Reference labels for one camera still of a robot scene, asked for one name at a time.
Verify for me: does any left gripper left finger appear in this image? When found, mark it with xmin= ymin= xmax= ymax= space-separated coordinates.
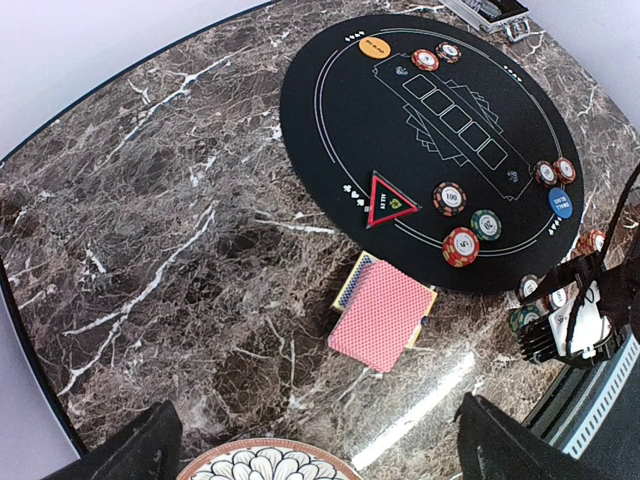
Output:
xmin=48 ymin=401 xmax=183 ymax=480

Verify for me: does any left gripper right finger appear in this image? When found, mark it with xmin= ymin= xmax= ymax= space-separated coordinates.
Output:
xmin=455 ymin=393 xmax=590 ymax=479

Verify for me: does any green poker chip stack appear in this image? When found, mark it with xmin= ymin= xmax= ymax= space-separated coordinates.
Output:
xmin=508 ymin=305 xmax=541 ymax=338

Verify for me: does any red playing card deck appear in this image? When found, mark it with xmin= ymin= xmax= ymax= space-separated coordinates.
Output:
xmin=328 ymin=260 xmax=431 ymax=373

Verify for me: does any red poker chip stack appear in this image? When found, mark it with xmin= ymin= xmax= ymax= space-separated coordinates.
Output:
xmin=578 ymin=229 xmax=606 ymax=255

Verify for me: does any blue small blind button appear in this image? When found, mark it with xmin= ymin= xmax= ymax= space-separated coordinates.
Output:
xmin=548 ymin=187 xmax=573 ymax=220

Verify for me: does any triangular red dealer button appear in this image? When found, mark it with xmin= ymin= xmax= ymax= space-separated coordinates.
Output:
xmin=366 ymin=170 xmax=422 ymax=228

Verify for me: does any orange big blind button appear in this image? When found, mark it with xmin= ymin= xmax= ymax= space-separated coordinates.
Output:
xmin=358 ymin=36 xmax=392 ymax=60

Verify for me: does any floral ceramic plate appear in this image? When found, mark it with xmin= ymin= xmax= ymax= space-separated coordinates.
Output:
xmin=177 ymin=438 xmax=361 ymax=480

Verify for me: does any yellow playing card box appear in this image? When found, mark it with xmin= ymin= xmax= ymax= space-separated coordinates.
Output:
xmin=331 ymin=251 xmax=437 ymax=349

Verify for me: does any round black poker mat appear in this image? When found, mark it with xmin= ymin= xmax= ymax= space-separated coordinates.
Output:
xmin=280 ymin=15 xmax=584 ymax=293

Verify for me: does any aluminium poker chip case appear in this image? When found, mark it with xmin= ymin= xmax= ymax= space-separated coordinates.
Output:
xmin=440 ymin=0 xmax=531 ymax=43

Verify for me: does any white slotted cable duct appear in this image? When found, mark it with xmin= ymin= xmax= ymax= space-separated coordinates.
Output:
xmin=548 ymin=336 xmax=639 ymax=459

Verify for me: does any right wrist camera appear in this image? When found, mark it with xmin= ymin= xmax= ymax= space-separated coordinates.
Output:
xmin=516 ymin=254 xmax=639 ymax=368

